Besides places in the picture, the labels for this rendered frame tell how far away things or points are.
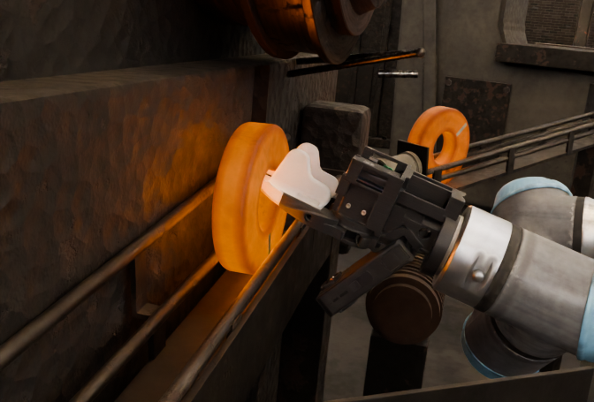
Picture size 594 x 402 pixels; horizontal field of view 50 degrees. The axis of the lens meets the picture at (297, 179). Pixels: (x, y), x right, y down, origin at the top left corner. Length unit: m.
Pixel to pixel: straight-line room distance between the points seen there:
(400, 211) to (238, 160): 0.16
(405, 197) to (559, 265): 0.15
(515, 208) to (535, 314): 0.20
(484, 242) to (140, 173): 0.31
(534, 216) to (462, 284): 0.20
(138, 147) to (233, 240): 0.14
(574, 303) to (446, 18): 2.95
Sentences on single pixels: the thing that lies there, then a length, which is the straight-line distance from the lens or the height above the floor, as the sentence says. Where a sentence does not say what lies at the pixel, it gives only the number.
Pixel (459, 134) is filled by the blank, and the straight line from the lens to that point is 1.31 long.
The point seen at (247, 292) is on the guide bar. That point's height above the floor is 0.70.
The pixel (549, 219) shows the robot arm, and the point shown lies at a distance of 0.79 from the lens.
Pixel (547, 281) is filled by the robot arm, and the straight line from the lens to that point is 0.62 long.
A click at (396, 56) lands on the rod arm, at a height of 0.89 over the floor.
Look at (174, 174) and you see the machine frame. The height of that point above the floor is 0.78.
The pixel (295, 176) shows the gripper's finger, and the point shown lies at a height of 0.78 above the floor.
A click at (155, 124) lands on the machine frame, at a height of 0.83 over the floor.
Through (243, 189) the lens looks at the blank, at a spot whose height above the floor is 0.77.
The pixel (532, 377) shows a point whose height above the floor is 0.72.
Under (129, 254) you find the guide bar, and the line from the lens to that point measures 0.53.
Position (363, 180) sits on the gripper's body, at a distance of 0.61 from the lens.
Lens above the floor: 0.93
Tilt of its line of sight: 14 degrees down
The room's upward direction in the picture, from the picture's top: 5 degrees clockwise
